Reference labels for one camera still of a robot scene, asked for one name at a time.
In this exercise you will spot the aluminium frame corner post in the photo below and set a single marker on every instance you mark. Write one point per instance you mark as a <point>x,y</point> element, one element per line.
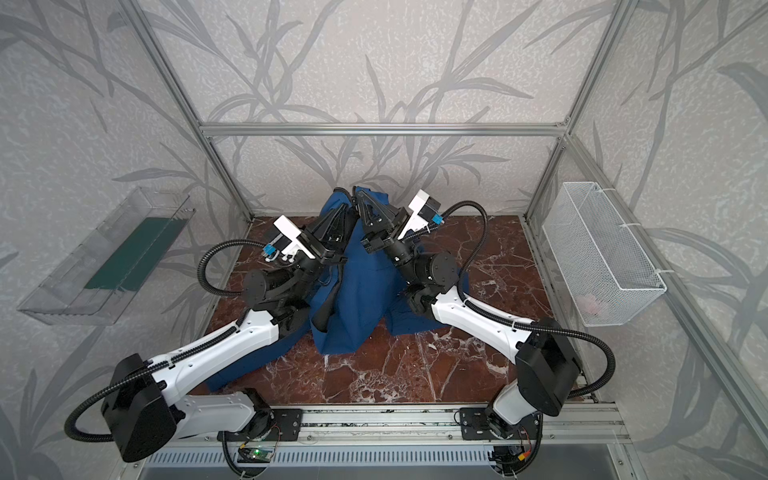
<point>616,26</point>
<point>139,23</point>

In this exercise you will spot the pink object in basket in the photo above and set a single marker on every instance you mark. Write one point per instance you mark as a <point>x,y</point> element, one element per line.
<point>590,305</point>

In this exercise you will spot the aluminium frame corner post left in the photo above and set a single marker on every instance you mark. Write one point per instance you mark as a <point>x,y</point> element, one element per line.
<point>139,23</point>

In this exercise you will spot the aluminium frame corner post right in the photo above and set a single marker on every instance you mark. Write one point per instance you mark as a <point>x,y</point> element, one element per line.
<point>616,26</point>

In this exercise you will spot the blue zip jacket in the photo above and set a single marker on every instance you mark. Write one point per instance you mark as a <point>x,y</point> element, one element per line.
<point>338,305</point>

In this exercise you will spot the clear plastic wall tray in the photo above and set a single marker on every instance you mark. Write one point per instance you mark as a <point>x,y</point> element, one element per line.
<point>95,283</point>

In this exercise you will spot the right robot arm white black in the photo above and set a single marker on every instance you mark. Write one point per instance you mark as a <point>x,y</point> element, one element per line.
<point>547,365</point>

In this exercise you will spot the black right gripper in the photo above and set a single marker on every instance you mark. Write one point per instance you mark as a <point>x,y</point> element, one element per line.
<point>377,234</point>

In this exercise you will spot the right base wiring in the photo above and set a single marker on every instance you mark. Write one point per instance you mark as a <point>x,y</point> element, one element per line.
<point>513,456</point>

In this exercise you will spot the green circuit board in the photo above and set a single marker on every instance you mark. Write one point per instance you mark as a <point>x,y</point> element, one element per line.
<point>255,454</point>

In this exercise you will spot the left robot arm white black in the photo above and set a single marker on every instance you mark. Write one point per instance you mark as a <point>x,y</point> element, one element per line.
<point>150,403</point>

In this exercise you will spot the aluminium frame horizontal bar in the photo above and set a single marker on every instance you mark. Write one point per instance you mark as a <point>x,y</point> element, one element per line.
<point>383,129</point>

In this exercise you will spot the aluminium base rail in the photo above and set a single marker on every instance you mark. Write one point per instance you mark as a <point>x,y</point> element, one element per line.
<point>391,424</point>

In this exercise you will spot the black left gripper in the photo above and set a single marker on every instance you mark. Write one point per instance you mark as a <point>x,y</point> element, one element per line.
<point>327,247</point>

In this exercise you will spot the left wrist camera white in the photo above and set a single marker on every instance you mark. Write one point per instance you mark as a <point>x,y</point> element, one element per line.
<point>287,244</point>

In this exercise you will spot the white wire mesh basket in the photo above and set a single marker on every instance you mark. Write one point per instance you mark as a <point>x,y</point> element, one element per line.
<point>597,253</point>

